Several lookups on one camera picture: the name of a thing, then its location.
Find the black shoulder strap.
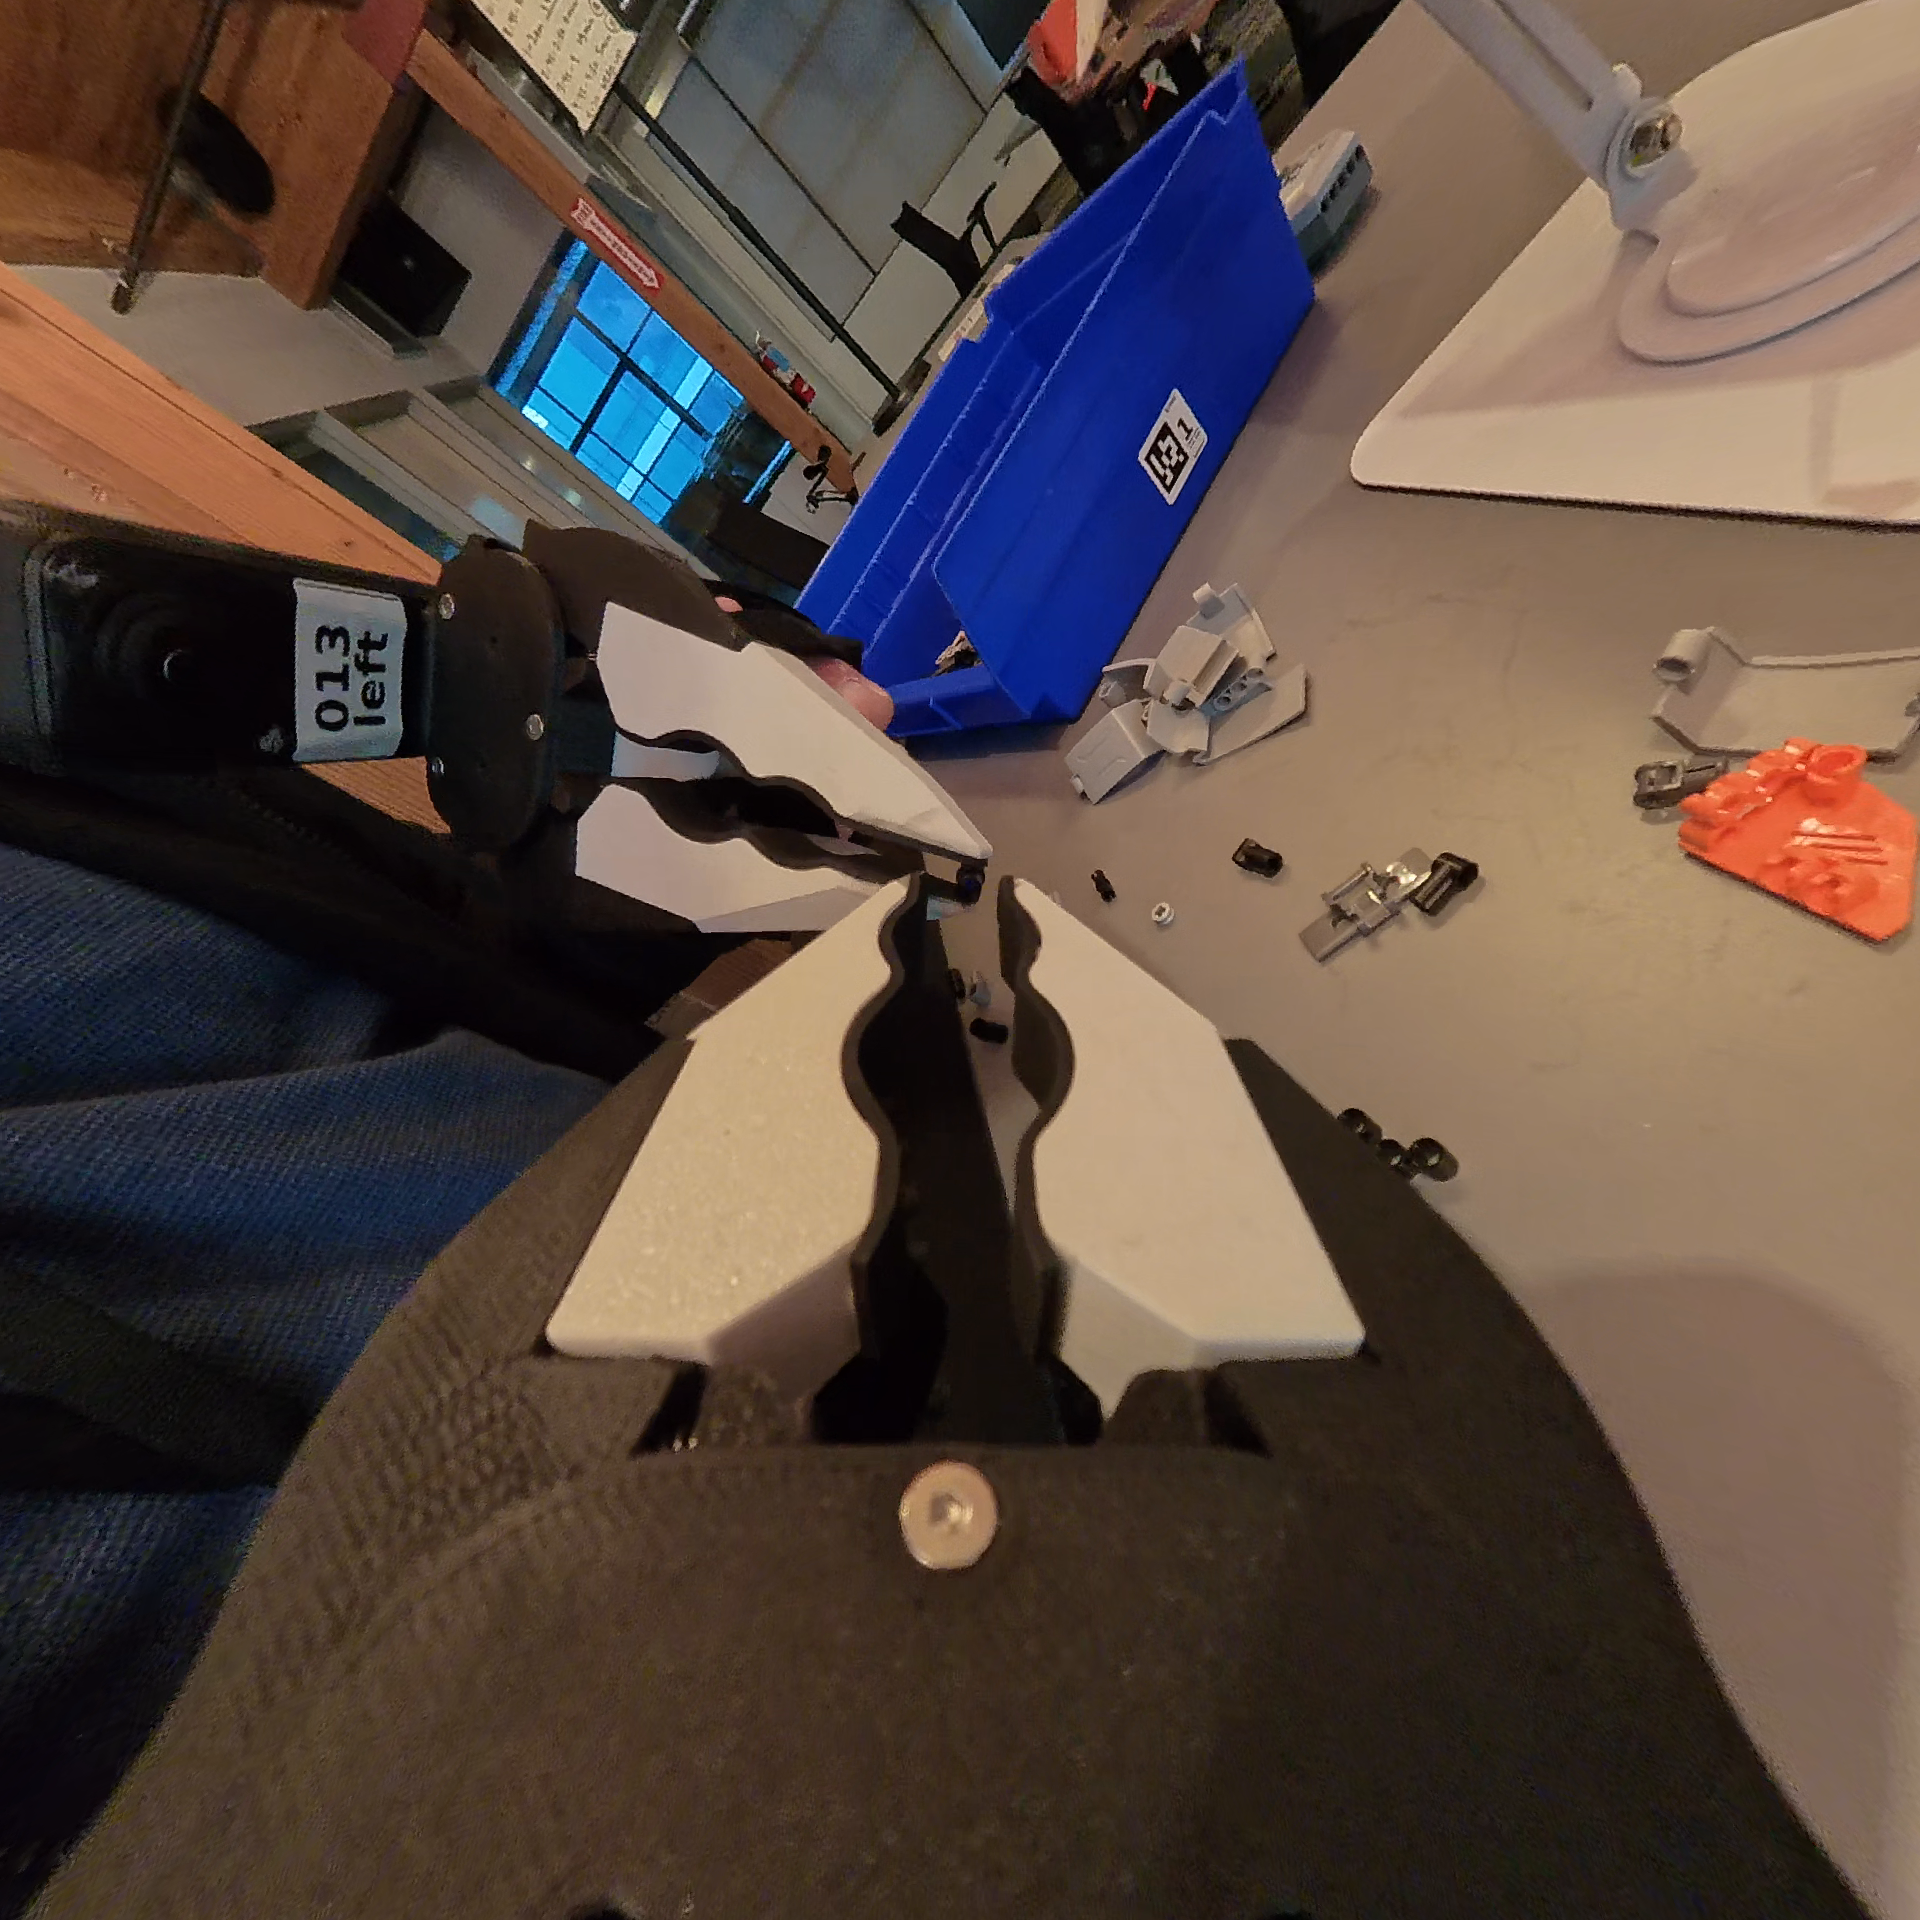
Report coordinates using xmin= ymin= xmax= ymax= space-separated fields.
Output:
xmin=0 ymin=1296 xmax=325 ymax=1495

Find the orange wedge panel piece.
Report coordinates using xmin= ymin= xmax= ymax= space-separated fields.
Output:
xmin=1676 ymin=737 xmax=1920 ymax=944

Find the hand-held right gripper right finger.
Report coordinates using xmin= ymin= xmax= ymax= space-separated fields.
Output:
xmin=993 ymin=876 xmax=1369 ymax=1430

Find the grey motor block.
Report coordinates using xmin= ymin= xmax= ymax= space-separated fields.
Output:
xmin=1275 ymin=128 xmax=1374 ymax=253

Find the blue plastic bin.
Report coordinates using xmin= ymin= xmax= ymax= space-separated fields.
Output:
xmin=791 ymin=57 xmax=1318 ymax=741

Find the grey flat hinge piece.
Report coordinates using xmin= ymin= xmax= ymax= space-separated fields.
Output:
xmin=1297 ymin=848 xmax=1433 ymax=965

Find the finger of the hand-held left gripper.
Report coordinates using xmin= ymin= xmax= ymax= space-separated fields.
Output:
xmin=574 ymin=780 xmax=980 ymax=942
xmin=592 ymin=599 xmax=996 ymax=879

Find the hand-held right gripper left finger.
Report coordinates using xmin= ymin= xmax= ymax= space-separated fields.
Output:
xmin=544 ymin=876 xmax=924 ymax=1432

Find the small black angled beam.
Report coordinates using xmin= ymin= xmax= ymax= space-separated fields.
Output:
xmin=1333 ymin=1104 xmax=1461 ymax=1185

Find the wall calendar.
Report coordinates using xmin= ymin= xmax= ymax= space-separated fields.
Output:
xmin=502 ymin=0 xmax=645 ymax=138

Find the blue window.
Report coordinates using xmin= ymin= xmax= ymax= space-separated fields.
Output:
xmin=491 ymin=250 xmax=752 ymax=519

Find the wooden post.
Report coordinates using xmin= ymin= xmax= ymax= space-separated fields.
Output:
xmin=403 ymin=26 xmax=869 ymax=471

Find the heap of grey panel pieces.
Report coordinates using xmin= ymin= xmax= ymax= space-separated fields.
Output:
xmin=1062 ymin=582 xmax=1311 ymax=807

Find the white book stand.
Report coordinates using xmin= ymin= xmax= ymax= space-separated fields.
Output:
xmin=1350 ymin=0 xmax=1920 ymax=528

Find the grey curved panel piece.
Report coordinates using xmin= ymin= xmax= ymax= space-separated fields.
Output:
xmin=1651 ymin=623 xmax=1920 ymax=759

